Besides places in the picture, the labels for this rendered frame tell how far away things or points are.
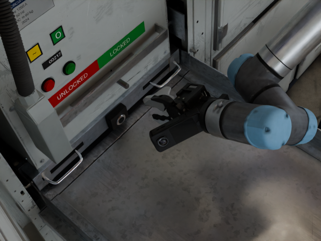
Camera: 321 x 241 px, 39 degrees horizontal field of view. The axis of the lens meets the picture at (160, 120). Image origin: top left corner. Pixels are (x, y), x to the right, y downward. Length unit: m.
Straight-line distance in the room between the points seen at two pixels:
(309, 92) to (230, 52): 1.03
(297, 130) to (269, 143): 0.10
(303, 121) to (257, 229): 0.31
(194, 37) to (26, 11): 0.56
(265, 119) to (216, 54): 0.69
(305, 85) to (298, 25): 1.55
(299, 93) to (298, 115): 1.54
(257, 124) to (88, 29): 0.42
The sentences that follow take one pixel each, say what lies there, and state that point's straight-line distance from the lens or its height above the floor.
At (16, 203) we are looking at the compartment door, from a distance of 1.07.
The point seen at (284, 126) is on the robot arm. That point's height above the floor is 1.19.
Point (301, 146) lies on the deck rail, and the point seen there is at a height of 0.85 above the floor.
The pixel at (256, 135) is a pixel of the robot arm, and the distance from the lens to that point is 0.79.
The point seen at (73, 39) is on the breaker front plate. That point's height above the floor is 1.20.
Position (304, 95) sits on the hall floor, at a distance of 2.42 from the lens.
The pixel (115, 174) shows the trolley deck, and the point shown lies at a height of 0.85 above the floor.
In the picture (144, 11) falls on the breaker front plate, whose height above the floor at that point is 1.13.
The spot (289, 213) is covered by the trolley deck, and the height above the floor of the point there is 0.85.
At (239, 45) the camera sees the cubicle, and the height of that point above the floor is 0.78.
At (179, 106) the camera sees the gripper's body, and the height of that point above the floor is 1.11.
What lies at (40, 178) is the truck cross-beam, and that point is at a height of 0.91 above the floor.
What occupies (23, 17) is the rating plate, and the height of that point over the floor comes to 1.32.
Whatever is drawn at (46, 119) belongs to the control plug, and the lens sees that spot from 0.85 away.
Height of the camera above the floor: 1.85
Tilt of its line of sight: 54 degrees down
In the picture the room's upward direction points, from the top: 7 degrees counter-clockwise
